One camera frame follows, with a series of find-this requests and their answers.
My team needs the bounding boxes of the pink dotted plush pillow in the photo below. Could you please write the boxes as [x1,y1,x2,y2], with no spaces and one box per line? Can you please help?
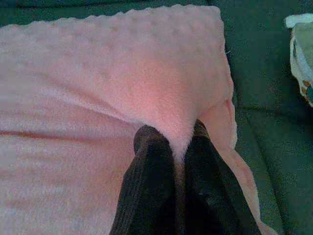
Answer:
[0,4,279,235]

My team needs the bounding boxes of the white plastic bag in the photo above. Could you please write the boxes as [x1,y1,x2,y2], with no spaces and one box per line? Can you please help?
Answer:
[284,13,313,107]

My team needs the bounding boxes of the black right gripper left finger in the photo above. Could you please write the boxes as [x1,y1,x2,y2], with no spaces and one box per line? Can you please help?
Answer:
[109,124,183,235]

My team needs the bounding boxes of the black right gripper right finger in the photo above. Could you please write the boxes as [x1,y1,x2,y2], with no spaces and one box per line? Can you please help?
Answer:
[182,119,256,235]

